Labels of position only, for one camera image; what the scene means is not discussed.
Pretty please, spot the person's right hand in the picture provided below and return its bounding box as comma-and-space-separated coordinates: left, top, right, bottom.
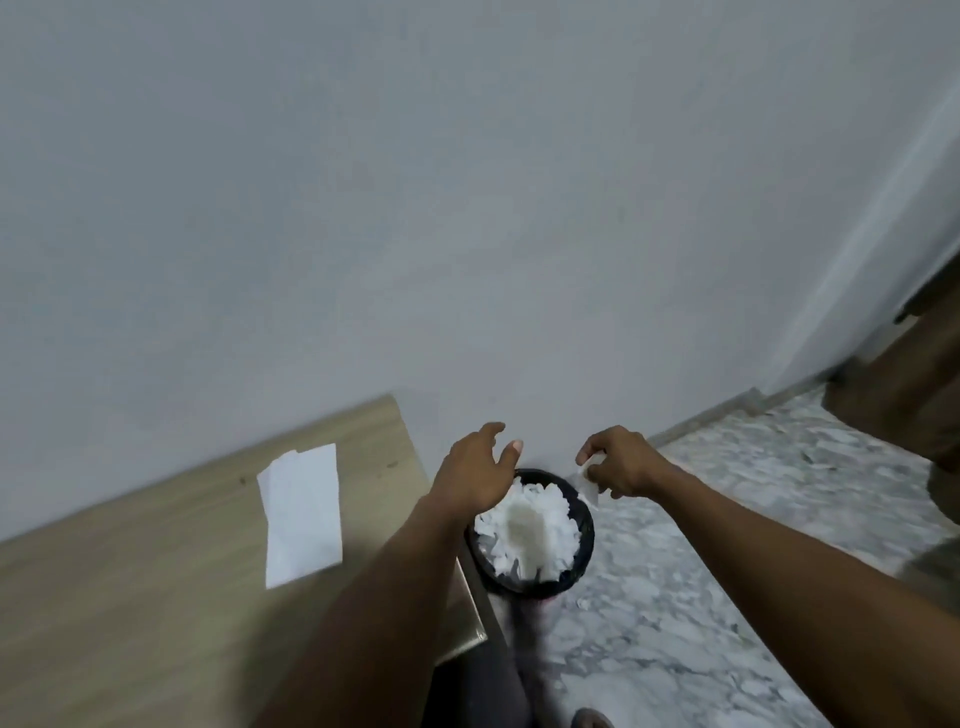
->
575, 426, 677, 501

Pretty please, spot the person's left hand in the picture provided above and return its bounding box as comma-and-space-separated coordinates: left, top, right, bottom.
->
430, 422, 525, 520

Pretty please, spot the person's right forearm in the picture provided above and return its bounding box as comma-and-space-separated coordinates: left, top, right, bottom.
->
648, 461, 960, 728

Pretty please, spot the person's left forearm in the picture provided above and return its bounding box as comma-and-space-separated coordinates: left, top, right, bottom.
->
253, 495, 483, 728

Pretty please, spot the pile of white paper scraps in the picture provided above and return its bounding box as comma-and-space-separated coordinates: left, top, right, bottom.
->
473, 477, 583, 583

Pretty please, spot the black round waste bin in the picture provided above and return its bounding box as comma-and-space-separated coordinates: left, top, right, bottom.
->
463, 468, 597, 601

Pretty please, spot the white paper sheet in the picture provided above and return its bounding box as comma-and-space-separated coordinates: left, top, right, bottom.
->
256, 443, 345, 591

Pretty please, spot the person's dark trouser leg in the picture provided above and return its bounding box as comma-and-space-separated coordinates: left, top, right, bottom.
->
441, 592, 560, 728

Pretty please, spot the brown wooden door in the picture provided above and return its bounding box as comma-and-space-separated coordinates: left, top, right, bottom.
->
820, 251, 960, 481

